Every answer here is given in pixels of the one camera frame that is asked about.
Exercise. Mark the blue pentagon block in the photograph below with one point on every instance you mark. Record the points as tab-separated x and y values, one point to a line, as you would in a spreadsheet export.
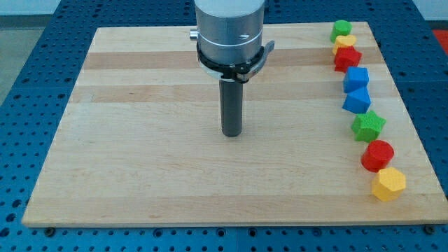
357	101

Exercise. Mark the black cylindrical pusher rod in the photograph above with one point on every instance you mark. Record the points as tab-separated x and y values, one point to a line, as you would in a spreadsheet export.
231	100

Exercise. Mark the green star block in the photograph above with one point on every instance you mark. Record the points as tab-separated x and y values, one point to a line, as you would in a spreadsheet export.
367	126

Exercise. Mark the yellow heart block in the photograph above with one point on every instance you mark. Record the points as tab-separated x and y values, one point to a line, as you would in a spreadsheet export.
343	42

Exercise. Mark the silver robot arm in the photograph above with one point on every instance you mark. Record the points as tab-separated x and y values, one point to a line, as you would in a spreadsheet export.
229	38

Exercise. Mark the yellow hexagon block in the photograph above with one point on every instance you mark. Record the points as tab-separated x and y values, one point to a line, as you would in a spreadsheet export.
388	184

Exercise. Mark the blue cube block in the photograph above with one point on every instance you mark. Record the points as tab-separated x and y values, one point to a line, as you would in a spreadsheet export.
355	78

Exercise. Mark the red cylinder block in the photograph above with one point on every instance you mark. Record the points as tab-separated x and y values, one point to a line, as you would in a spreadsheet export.
377	155

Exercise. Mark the green cylinder block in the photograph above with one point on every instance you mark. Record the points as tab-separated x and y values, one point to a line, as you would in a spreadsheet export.
340	28

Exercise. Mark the red star block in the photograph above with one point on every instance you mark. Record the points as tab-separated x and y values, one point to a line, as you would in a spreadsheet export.
347	57

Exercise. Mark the wooden board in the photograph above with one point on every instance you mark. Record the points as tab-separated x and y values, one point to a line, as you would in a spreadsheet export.
140	141

